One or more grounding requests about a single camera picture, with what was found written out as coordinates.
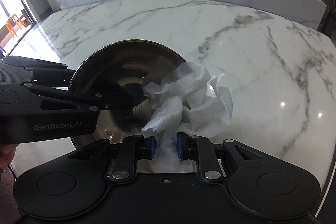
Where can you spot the person left hand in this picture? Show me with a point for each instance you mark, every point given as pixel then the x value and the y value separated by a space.
pixel 7 153

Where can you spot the white paper towel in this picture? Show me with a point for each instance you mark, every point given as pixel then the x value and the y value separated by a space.
pixel 187 100

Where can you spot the orange stool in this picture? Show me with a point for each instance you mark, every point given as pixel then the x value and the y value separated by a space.
pixel 15 21

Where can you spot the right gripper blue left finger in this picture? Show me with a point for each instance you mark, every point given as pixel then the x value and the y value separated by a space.
pixel 126 155

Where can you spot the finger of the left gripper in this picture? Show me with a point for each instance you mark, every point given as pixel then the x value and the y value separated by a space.
pixel 120 101

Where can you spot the blue steel bowl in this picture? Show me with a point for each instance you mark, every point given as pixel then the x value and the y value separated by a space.
pixel 119 72

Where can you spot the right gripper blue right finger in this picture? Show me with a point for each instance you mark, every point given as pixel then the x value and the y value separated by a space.
pixel 200 150

